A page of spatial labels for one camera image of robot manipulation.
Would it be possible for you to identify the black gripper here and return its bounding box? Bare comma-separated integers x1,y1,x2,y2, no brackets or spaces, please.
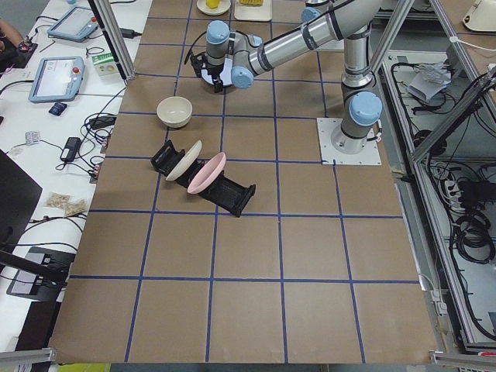
203,54,226,92

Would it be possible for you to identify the blue plate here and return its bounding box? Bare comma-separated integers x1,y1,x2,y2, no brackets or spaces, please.
201,58,233,88

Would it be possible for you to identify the yellow bread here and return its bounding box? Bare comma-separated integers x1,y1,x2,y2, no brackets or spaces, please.
239,0,264,7

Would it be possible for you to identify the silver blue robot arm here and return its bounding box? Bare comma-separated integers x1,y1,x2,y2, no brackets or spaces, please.
185,1,381,96

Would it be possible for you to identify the cream round plate far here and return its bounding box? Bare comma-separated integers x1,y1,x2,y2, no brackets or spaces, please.
196,0,231,16

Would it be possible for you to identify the pink plate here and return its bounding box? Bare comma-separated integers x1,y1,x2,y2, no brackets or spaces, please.
187,152,226,195

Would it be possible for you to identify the beige bowl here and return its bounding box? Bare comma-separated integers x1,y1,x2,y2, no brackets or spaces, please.
157,96,192,129

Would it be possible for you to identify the white tray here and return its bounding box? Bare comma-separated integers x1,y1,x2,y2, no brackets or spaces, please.
234,0,272,22

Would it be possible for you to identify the black dish rack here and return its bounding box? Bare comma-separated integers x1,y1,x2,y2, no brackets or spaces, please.
150,140,256,217

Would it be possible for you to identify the green white small box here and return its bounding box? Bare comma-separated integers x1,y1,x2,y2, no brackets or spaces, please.
91,53,118,76

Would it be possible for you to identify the far blue teach pendant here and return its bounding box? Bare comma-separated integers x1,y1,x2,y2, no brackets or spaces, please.
46,6,98,43

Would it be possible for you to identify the blue teach pendant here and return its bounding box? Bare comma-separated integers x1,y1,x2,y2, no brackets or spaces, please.
46,6,98,43
29,56,85,103

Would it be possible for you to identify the black power adapter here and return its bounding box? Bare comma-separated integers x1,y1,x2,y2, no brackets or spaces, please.
60,137,82,163

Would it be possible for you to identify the near blue teach pendant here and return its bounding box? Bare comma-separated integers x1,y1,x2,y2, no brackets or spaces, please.
29,56,85,103

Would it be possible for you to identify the bag of wooden pieces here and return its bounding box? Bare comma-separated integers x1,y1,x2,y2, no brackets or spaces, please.
44,192,88,217

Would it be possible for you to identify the black monitor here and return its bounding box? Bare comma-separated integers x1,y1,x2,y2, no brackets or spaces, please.
0,151,43,253

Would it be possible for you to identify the black monitor stand base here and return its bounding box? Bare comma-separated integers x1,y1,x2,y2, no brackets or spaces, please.
1,246,75,301

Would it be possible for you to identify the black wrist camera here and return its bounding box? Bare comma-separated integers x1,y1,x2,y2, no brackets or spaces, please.
189,53,205,78

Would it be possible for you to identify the aluminium frame post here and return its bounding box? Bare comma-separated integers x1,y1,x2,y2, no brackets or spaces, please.
88,0,136,81

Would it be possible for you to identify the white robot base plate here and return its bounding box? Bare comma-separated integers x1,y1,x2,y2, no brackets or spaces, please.
316,118,382,166

